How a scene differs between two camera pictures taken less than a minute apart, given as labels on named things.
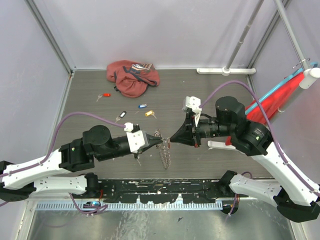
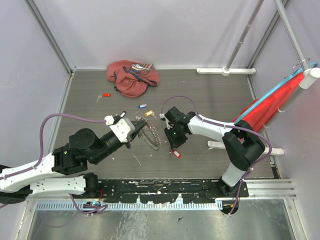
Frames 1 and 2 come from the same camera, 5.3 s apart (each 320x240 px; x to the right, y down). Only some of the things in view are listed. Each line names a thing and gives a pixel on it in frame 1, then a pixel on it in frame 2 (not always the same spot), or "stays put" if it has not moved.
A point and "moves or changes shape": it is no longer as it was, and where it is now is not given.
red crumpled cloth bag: x=132 y=79 stays put
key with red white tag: x=168 y=143 moves or changes shape
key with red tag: x=104 y=94 stays put
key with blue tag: x=142 y=106 stays put
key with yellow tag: x=150 y=113 stays put
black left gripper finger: x=152 y=140 → x=138 y=125
